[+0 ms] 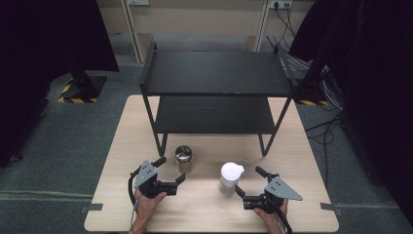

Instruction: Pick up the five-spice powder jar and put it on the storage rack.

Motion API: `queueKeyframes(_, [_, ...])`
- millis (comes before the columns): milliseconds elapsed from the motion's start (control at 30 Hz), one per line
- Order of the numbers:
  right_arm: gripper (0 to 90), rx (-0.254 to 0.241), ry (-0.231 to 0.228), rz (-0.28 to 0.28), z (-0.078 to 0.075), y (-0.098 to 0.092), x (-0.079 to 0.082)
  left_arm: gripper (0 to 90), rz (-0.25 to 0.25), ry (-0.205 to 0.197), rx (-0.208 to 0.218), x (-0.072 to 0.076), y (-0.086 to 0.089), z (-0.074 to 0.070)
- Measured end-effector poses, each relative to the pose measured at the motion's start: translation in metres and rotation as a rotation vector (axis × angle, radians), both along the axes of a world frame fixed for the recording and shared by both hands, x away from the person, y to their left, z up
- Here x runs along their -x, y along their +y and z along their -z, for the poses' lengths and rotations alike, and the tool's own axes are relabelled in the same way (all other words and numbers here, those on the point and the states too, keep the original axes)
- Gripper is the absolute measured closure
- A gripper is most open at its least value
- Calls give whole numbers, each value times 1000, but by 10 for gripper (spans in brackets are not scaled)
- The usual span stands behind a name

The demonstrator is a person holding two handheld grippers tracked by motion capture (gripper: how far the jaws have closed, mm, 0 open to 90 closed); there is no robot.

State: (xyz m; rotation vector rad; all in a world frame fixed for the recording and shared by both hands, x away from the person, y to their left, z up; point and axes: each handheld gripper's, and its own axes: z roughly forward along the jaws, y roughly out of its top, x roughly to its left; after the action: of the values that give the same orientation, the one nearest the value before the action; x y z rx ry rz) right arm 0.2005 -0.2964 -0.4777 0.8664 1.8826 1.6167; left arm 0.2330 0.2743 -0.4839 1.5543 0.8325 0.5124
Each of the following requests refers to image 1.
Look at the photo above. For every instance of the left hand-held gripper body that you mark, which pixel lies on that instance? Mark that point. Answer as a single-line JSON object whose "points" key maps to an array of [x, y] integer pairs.
{"points": [[146, 175]]}

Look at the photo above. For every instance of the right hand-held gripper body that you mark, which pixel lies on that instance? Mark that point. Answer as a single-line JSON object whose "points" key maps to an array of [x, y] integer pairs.
{"points": [[280, 191]]}

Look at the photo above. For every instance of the glass jar with metal lid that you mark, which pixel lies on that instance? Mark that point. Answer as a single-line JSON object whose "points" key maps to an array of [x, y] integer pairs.
{"points": [[183, 154]]}

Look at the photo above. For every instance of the black two-tier shelf rack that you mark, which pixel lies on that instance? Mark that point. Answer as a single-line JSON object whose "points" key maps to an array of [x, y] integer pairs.
{"points": [[214, 71]]}

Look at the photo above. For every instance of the person's right hand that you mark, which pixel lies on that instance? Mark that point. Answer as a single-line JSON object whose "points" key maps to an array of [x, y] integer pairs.
{"points": [[271, 217]]}

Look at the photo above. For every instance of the person's left hand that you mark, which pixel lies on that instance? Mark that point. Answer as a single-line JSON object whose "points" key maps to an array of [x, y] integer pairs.
{"points": [[147, 204]]}

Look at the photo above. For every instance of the grey tape piece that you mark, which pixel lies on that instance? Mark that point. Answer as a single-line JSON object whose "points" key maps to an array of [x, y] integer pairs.
{"points": [[92, 208], [331, 208]]}

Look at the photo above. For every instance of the stand base with hazard tape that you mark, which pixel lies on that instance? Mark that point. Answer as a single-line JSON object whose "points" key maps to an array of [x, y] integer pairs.
{"points": [[311, 97], [86, 89]]}

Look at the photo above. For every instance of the black curtain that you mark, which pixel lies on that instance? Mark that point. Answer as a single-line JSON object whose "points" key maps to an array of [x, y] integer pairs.
{"points": [[39, 58], [373, 81]]}

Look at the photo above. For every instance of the white frame post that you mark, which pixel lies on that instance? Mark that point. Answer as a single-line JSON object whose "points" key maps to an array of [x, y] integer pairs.
{"points": [[136, 39], [259, 29]]}

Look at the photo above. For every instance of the white wall socket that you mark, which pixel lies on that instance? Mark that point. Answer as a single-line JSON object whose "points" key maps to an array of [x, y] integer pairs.
{"points": [[281, 4]]}

